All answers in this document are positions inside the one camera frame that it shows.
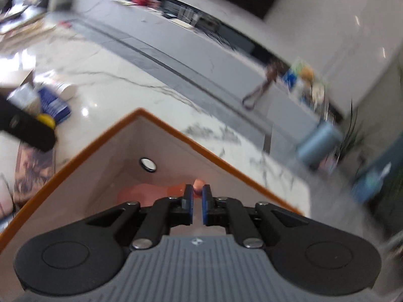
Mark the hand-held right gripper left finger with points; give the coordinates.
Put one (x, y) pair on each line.
(188, 203)

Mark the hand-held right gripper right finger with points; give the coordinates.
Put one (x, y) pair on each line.
(206, 204)

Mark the yellow round container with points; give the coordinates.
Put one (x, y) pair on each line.
(46, 121)

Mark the blue packet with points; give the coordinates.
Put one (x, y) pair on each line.
(53, 103)

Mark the dark printed book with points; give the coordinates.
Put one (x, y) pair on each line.
(33, 173)

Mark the pink pump bottle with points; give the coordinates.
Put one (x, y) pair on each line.
(141, 192)

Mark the orange cardboard box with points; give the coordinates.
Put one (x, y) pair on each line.
(126, 151)

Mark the small round silver disc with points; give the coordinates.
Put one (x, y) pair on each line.
(148, 164)

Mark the grey pedal trash bin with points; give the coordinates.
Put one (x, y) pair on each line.
(319, 144)

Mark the white marble tv cabinet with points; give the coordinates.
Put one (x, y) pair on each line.
(220, 56)

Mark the teddy bear picture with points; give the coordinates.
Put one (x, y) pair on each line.
(297, 75)

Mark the tall green potted plant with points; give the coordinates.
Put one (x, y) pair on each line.
(352, 132)

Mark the blue water jug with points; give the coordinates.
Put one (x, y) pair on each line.
(371, 182)

